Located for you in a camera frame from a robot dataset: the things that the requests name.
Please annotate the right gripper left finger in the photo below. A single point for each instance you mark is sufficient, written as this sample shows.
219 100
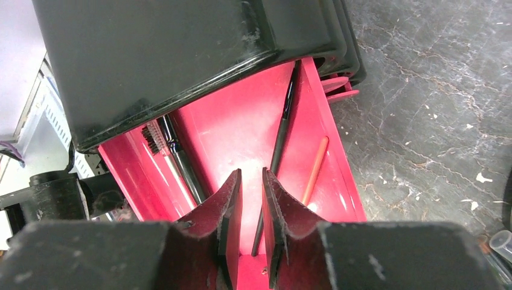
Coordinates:
202 248

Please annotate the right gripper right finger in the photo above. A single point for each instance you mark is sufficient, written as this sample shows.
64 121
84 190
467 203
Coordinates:
294 250

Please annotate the orange thin stick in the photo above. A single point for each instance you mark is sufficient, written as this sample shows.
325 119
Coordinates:
315 170

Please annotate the pink top drawer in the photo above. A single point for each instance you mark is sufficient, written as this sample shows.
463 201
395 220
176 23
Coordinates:
235 128

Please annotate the black makeup brush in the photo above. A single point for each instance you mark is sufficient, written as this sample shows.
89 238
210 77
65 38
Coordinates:
180 157

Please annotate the thin black brush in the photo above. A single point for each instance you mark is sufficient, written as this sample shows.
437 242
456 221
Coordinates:
279 144

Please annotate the black makeup organizer box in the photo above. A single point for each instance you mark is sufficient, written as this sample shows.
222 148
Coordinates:
120 64

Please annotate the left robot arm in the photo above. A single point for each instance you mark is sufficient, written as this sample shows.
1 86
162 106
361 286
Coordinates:
59 195

